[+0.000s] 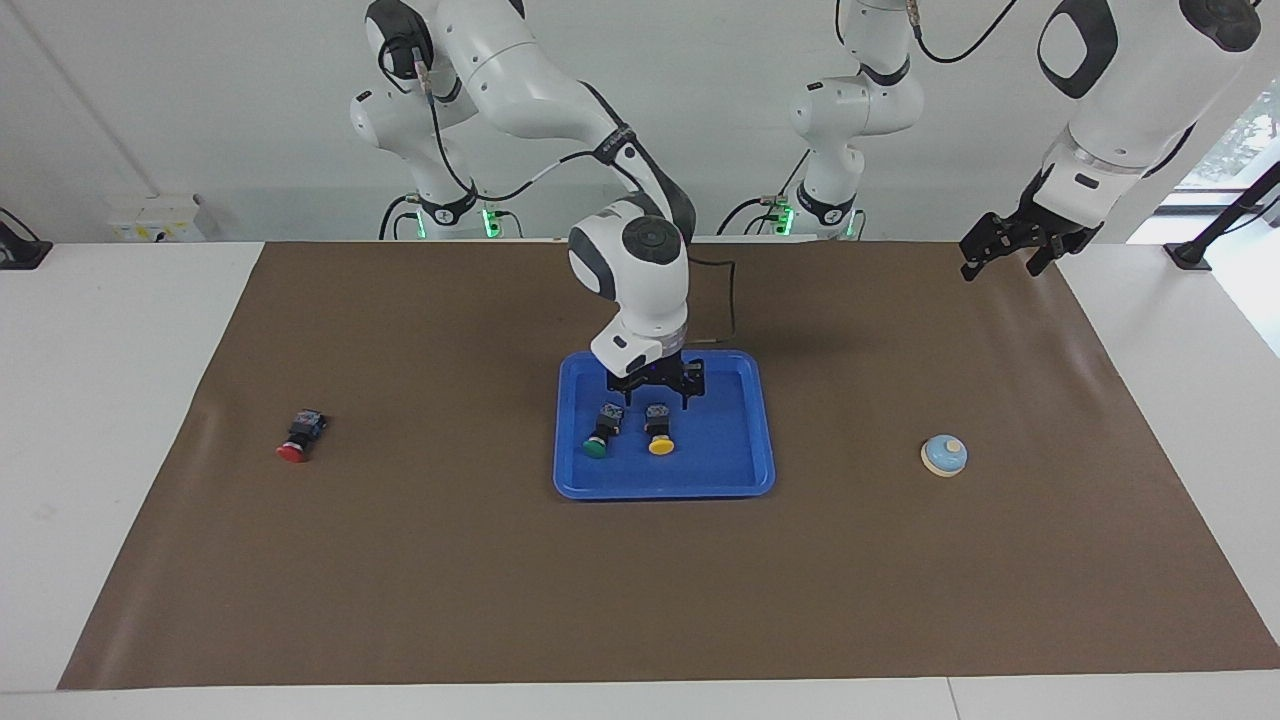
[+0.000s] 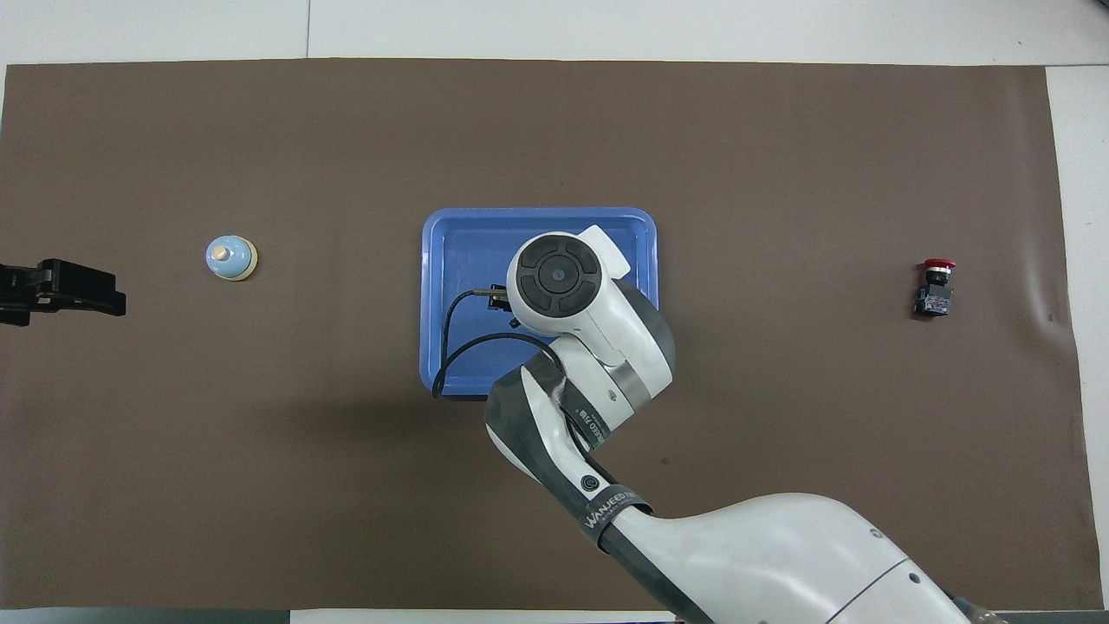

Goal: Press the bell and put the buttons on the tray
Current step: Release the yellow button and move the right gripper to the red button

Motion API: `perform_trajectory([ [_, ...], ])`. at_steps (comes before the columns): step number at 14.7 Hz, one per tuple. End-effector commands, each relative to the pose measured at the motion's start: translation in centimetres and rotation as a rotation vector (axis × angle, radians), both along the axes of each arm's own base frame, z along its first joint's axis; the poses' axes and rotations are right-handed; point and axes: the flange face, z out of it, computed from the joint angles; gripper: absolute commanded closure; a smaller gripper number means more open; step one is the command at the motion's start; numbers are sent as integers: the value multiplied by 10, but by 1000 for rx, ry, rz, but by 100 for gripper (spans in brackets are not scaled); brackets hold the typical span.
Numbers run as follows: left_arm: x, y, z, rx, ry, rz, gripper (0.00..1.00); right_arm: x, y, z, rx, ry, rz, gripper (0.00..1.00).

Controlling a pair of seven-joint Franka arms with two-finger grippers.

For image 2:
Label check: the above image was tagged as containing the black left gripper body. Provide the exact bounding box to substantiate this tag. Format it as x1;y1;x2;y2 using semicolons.
0;263;44;327

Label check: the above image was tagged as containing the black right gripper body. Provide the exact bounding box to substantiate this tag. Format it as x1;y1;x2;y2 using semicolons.
487;284;521;330

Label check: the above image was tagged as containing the red push button switch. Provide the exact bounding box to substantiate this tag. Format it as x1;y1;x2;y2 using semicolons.
912;258;957;318

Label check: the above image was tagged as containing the blue plastic tray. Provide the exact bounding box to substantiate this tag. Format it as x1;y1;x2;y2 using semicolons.
419;207;661;400

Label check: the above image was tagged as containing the light blue desk bell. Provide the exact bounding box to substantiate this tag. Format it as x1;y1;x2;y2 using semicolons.
205;236;258;283

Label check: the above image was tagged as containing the brown table mat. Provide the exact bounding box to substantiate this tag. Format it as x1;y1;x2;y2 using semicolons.
0;58;1103;612

